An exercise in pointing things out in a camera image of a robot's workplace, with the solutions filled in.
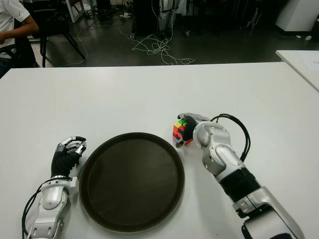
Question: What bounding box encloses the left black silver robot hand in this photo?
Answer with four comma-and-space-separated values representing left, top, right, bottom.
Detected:
51, 135, 88, 178

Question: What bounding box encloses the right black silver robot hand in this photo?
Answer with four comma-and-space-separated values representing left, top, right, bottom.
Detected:
175, 113, 212, 147

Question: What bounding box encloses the multicoloured Rubik's cube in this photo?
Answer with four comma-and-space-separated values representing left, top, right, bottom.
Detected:
172, 119, 194, 146

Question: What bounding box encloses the round dark brown plate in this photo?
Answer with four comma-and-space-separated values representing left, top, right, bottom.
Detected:
79, 132, 185, 233

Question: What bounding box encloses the black armchair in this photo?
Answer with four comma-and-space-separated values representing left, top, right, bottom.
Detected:
0, 17, 42, 68

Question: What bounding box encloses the black cabinet on casters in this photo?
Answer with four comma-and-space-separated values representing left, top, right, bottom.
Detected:
133, 0, 160, 38

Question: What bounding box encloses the white side table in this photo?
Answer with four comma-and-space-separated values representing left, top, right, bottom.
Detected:
275, 50, 319, 94

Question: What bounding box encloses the black chair with splayed legs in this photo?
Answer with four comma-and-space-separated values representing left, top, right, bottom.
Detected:
31, 0, 87, 68

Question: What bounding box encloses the white cabinet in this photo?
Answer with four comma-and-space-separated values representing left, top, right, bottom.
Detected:
275, 0, 319, 32

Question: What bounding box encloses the seated person in white shirt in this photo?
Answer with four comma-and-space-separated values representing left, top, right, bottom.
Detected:
0, 0, 40, 78

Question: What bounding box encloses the right arm black cable bundle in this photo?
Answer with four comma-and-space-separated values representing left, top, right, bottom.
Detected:
210, 113, 251, 162

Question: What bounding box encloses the arm black cable bundle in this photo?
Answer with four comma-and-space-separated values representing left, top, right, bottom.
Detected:
210, 113, 251, 162
21, 184, 50, 237

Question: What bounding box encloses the left arm black cable bundle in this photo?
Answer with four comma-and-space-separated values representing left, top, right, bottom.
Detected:
21, 184, 50, 237

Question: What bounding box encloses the tangled white floor cable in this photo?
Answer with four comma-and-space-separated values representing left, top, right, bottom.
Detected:
119, 23, 196, 67

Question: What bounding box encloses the white table frame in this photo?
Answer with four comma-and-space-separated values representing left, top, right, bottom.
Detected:
67, 0, 93, 23

